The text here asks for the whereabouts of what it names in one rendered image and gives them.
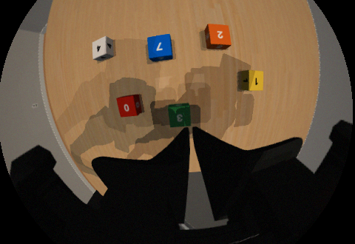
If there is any blue digit block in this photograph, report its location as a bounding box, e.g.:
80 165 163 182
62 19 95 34
147 34 172 61

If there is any yellow block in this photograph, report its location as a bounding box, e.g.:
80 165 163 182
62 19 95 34
242 70 263 91

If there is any red block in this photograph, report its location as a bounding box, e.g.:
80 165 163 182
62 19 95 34
116 94 141 118

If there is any orange block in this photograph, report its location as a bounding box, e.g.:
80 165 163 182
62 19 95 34
204 24 231 50

